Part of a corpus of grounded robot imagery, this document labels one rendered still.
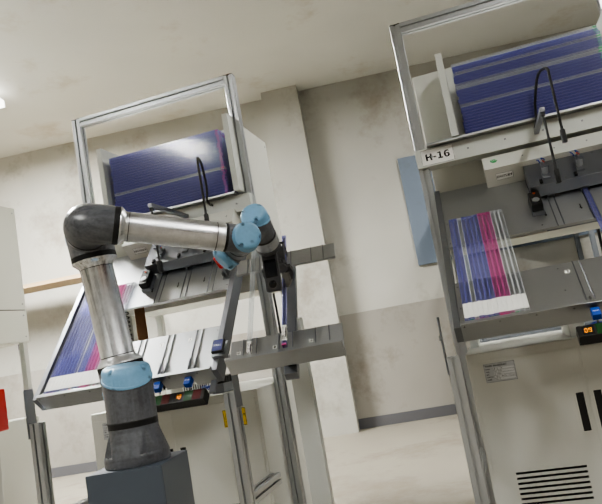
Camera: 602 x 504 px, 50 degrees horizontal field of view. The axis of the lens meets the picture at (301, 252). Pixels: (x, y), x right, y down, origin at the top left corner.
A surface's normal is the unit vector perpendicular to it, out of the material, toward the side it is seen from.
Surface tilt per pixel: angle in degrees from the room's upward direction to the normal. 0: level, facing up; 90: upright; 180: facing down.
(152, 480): 90
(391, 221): 90
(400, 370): 90
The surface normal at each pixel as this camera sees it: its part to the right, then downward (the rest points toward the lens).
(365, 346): -0.15, -0.11
